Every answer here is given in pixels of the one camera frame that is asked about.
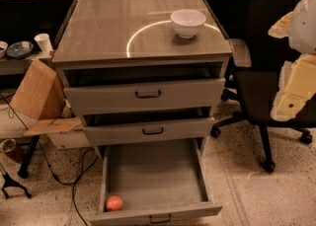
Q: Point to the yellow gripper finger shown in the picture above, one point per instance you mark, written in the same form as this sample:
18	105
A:
296	86

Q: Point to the white ceramic bowl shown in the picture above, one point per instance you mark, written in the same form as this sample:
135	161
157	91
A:
187	22

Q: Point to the black office chair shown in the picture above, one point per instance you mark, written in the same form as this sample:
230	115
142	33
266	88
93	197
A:
255	67

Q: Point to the grey middle drawer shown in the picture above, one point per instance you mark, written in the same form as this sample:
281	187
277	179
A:
149	131

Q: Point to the grey drawer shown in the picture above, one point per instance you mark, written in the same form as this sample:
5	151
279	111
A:
158	182
149	131
145	97

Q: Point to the white bowl at left edge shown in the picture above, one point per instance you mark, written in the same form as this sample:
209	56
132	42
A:
3	47

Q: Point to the dark blue plate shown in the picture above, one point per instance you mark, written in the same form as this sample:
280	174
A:
20	50

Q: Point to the black stand foot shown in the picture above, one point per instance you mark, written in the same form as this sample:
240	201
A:
10	183

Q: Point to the grey bottom drawer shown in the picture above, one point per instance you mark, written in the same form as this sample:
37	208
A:
158	182

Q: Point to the black table leg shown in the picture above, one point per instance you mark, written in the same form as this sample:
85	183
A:
23	171

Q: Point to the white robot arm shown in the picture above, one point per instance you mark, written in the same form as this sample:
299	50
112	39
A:
299	26

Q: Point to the grey top drawer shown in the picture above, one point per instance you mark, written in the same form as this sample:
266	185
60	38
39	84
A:
145	97

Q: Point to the brown cardboard box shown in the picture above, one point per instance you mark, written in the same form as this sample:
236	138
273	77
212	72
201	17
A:
40	96

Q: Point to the brown round container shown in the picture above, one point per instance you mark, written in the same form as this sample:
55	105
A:
12	150

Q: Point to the red apple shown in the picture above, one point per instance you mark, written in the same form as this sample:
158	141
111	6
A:
114	203

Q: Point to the grey drawer cabinet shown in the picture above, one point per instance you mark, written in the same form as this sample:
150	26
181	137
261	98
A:
115	42

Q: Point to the white paper cup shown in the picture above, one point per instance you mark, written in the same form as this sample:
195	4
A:
43	42

